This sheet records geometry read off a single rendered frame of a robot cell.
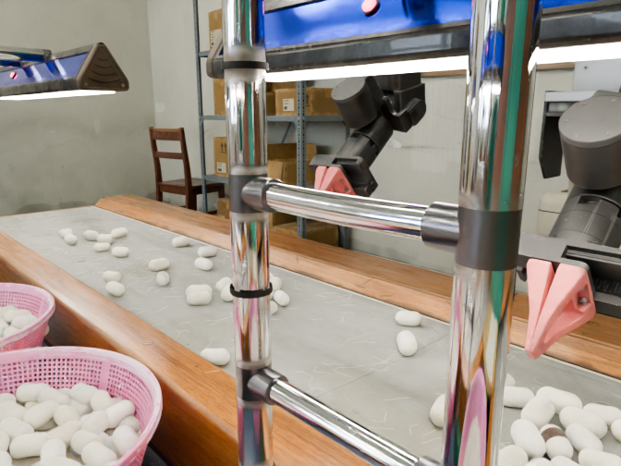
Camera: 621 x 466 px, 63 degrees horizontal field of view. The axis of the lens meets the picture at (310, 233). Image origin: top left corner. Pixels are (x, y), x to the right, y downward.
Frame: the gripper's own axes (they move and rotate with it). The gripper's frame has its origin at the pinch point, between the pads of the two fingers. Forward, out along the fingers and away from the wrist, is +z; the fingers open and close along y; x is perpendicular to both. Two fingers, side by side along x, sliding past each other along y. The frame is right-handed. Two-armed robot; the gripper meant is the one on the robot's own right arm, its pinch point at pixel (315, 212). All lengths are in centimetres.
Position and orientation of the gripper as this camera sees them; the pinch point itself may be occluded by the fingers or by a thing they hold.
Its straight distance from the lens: 77.4
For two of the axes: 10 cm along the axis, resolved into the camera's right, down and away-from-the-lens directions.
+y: 6.9, 1.5, -7.1
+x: 4.8, 6.3, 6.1
